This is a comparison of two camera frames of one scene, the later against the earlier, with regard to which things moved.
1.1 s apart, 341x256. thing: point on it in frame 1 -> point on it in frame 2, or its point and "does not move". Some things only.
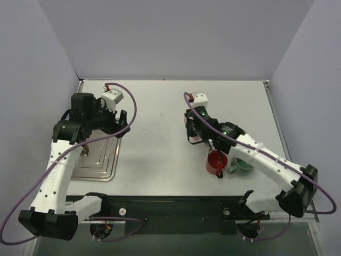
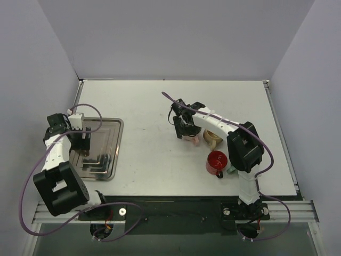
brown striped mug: (85, 151) does not move
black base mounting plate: (179, 215) does not move
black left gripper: (115, 121) -> (83, 144)
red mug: (213, 164) does not move
